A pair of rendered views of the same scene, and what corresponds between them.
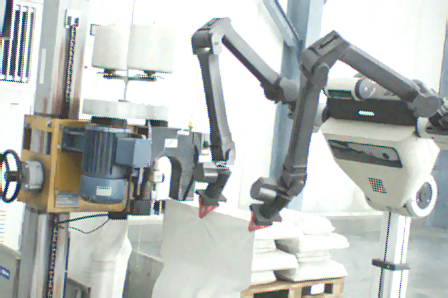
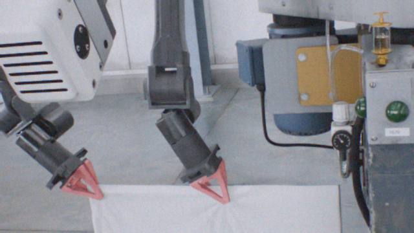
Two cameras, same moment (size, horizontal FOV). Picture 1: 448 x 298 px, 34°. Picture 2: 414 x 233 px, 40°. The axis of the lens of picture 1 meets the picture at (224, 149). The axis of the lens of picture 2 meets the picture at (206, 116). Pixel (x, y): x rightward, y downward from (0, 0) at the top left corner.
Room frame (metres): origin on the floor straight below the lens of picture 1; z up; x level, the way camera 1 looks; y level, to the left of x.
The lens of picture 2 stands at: (3.33, -0.51, 1.51)
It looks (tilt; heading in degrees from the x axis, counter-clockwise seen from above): 17 degrees down; 146
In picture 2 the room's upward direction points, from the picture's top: 7 degrees counter-clockwise
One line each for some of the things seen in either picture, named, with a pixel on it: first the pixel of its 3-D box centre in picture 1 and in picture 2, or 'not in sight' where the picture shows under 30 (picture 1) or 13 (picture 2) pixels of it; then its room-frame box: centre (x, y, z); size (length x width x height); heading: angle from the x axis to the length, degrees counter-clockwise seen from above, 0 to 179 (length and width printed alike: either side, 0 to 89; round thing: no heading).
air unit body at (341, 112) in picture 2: (155, 181); (344, 144); (2.67, 0.24, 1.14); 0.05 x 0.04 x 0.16; 130
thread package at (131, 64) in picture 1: (151, 48); not in sight; (2.53, 0.28, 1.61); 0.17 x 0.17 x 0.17
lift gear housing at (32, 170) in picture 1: (29, 176); not in sight; (2.49, 0.65, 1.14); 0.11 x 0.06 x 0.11; 40
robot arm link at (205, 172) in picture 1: (213, 165); (176, 101); (2.44, 0.03, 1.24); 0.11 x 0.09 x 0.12; 131
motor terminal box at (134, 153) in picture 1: (133, 155); (258, 66); (2.39, 0.29, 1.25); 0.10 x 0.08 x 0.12; 155
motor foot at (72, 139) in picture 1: (84, 141); (340, 42); (2.47, 0.47, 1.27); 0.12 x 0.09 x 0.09; 130
